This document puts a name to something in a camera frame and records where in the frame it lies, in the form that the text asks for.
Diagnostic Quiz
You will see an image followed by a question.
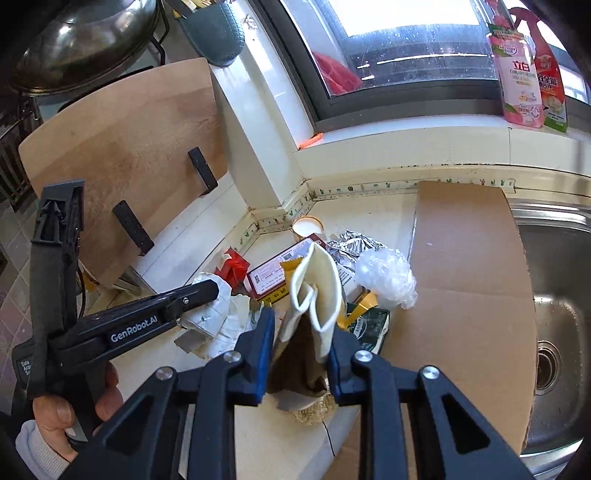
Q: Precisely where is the metal wok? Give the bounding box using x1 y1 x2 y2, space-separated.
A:
9 0 163 97

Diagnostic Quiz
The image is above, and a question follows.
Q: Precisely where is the person's left forearm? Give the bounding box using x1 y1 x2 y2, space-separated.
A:
16 420 70 478

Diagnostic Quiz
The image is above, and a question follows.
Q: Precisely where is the black metal rack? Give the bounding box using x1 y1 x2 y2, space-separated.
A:
0 92 42 213

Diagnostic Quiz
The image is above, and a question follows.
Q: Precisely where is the stainless steel sink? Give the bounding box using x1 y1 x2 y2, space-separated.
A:
508 203 591 467

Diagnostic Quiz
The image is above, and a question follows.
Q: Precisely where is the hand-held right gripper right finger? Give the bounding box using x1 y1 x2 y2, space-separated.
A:
325 329 536 480

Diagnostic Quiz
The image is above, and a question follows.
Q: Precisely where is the cream and brown paper bag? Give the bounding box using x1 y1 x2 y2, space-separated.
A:
267 241 346 412

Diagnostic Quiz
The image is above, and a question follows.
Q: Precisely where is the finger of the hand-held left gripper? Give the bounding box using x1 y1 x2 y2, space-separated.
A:
165 279 221 325

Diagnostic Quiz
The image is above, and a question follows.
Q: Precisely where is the wooden cutting board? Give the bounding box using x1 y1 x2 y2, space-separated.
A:
18 58 232 288

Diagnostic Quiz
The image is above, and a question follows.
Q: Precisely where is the window with dark frame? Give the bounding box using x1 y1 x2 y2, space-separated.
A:
252 0 591 134

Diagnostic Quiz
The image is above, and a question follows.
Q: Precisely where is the tan fibrous pad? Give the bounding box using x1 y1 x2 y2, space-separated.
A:
294 392 337 426

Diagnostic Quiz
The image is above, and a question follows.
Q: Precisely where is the green and red detergent pouch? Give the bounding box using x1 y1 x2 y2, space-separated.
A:
519 7 570 134

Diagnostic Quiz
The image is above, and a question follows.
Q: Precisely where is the pink detergent pouch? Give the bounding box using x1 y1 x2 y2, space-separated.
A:
488 14 546 131

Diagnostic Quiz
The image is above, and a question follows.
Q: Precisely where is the red and white flat box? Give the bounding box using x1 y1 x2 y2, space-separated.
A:
246 233 328 303

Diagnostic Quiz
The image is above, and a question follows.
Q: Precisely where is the green milk carton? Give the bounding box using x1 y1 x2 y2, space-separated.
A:
345 305 391 356

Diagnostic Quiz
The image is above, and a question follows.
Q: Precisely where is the white paper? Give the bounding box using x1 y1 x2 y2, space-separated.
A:
174 272 254 361

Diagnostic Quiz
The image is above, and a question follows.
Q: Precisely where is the yellow wrapper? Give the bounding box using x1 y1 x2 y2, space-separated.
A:
342 288 380 329

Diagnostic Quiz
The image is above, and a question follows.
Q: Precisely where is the brown cardboard sheet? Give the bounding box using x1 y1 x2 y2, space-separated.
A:
339 180 539 480

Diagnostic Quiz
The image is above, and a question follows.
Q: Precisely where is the red wrapper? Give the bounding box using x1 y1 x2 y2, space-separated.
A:
213 248 251 289

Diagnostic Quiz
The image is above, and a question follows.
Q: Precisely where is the person's left hand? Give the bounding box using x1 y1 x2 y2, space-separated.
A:
32 361 125 463

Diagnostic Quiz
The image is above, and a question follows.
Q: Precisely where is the clear plastic bag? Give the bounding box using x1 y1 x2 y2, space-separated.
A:
355 248 419 311

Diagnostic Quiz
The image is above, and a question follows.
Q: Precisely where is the crumpled silver foil wrapper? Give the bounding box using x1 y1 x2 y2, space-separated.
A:
327 228 385 271

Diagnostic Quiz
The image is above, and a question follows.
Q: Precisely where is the black cutting board stand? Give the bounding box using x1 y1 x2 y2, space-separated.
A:
112 148 219 256

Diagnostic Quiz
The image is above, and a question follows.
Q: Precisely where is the teal plastic basket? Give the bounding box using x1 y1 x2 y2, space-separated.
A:
177 0 245 68

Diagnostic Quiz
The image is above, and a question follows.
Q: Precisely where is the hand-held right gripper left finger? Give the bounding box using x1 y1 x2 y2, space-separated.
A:
60 307 278 480

